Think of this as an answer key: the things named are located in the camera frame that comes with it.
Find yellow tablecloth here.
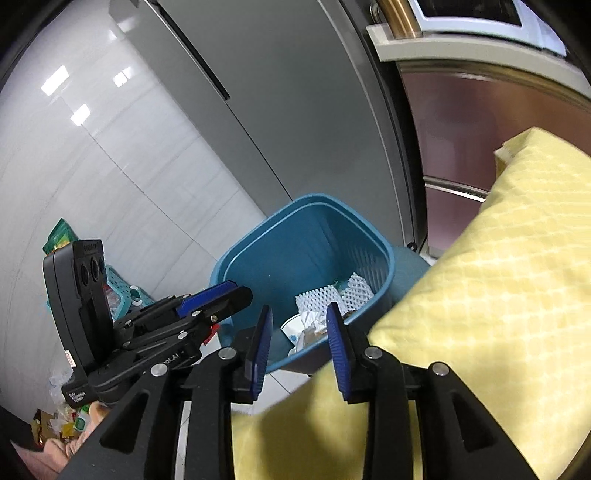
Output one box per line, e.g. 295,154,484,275
231,127,591,480

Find blue trash bin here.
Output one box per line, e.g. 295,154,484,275
210,194,430,374

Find white tissue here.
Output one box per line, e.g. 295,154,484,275
298,311,329,352

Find grey refrigerator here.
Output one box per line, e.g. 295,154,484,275
111,0,428,259

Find teal plastic basket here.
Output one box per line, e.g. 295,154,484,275
46,265,158,324

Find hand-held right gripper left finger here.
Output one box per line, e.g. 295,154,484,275
55,305,274,480

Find small white foam net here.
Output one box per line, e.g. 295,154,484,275
339,272,375,310

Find kitchen counter with maroon cabinets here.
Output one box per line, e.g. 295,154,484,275
367,23,591,259

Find green packets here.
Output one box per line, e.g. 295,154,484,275
42,218,77,257

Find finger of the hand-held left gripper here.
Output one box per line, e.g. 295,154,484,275
113,318,218,374
124,281,254,333

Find blue dotted paper cup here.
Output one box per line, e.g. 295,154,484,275
281,316,305,347

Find copper thermos mug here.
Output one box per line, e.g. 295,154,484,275
372,0,423,38

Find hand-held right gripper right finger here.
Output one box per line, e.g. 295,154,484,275
325,302,541,480

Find white microwave oven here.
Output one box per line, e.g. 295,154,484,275
409,0,566,51

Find large white foam net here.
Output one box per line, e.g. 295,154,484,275
295,286,345,319

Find pile of packets and bags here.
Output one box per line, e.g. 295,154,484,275
32,364,93,444

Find person's left hand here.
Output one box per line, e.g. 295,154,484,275
41,401,112,476

